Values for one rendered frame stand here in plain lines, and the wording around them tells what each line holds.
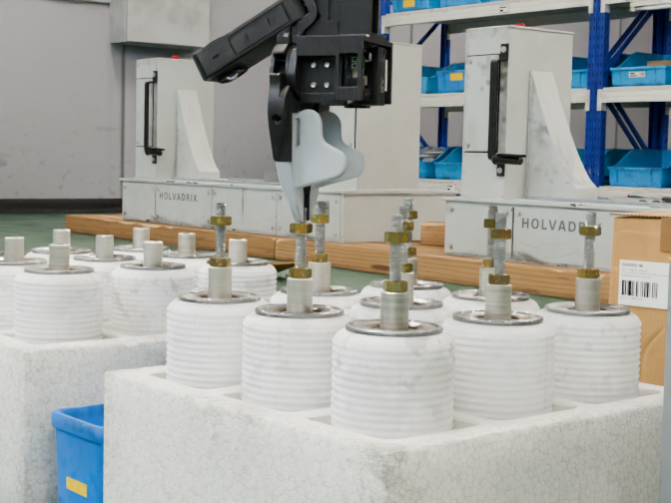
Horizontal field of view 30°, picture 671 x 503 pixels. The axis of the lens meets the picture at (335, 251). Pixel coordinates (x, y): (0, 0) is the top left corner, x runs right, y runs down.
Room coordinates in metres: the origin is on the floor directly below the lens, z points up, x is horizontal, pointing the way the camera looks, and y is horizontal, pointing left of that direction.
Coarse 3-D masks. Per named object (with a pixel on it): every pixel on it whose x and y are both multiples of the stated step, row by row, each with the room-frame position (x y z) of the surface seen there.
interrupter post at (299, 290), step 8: (288, 280) 1.05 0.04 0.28; (296, 280) 1.04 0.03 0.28; (304, 280) 1.04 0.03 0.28; (312, 280) 1.05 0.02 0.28; (288, 288) 1.05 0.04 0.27; (296, 288) 1.04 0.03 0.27; (304, 288) 1.04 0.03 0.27; (312, 288) 1.05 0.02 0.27; (288, 296) 1.05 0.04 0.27; (296, 296) 1.04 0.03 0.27; (304, 296) 1.04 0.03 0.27; (312, 296) 1.05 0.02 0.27; (288, 304) 1.05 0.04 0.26; (296, 304) 1.04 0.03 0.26; (304, 304) 1.04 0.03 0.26; (312, 304) 1.05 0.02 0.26; (304, 312) 1.04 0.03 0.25
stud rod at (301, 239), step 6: (306, 210) 1.05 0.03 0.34; (306, 216) 1.05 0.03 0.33; (300, 222) 1.05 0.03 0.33; (306, 222) 1.05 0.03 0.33; (300, 234) 1.05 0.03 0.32; (306, 234) 1.05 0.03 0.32; (300, 240) 1.05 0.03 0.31; (306, 240) 1.05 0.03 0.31; (300, 246) 1.05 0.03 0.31; (300, 252) 1.05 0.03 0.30; (300, 258) 1.05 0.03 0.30; (306, 258) 1.05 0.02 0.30; (300, 264) 1.05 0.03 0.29
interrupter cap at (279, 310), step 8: (272, 304) 1.08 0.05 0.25; (280, 304) 1.08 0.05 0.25; (320, 304) 1.09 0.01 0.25; (256, 312) 1.04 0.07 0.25; (264, 312) 1.03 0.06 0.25; (272, 312) 1.02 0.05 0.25; (280, 312) 1.02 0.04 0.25; (288, 312) 1.03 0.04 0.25; (296, 312) 1.03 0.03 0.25; (312, 312) 1.03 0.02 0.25; (320, 312) 1.03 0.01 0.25; (328, 312) 1.03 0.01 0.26; (336, 312) 1.04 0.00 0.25
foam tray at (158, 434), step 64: (128, 384) 1.12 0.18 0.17; (640, 384) 1.15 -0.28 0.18; (128, 448) 1.12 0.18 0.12; (192, 448) 1.04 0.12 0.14; (256, 448) 0.97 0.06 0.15; (320, 448) 0.91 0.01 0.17; (384, 448) 0.87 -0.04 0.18; (448, 448) 0.90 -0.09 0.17; (512, 448) 0.94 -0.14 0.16; (576, 448) 0.99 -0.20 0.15; (640, 448) 1.05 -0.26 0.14
